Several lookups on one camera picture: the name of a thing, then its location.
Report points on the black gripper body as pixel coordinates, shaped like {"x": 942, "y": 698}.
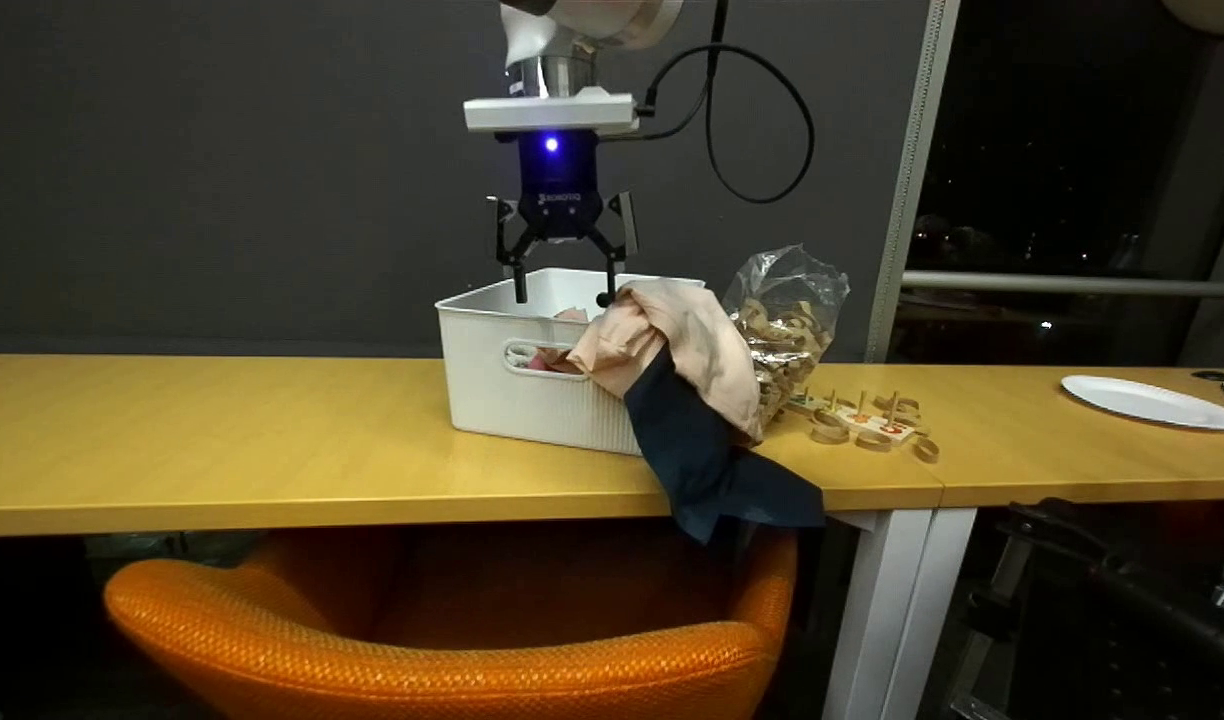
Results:
{"x": 558, "y": 182}

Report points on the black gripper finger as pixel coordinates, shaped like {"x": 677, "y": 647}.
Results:
{"x": 617, "y": 243}
{"x": 509, "y": 243}

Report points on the navy blue shirt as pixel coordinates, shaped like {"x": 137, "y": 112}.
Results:
{"x": 697, "y": 452}

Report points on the white plastic basket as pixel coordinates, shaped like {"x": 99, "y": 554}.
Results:
{"x": 493, "y": 412}

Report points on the tan rubber band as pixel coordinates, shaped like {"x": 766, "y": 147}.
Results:
{"x": 919, "y": 444}
{"x": 830, "y": 436}
{"x": 900, "y": 403}
{"x": 873, "y": 444}

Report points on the orange mesh chair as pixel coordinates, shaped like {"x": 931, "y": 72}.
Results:
{"x": 438, "y": 666}

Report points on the white table leg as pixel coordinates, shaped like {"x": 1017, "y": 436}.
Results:
{"x": 879, "y": 615}

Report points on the white plate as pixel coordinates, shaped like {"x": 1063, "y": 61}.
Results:
{"x": 1145, "y": 403}

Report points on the black tripod stand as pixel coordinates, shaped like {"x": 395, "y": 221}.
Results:
{"x": 1105, "y": 601}

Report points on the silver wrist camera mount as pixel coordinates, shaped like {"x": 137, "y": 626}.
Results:
{"x": 546, "y": 112}

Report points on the grey window post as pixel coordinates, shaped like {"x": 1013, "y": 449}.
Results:
{"x": 914, "y": 163}

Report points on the grey window rail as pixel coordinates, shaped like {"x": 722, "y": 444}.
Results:
{"x": 1077, "y": 283}

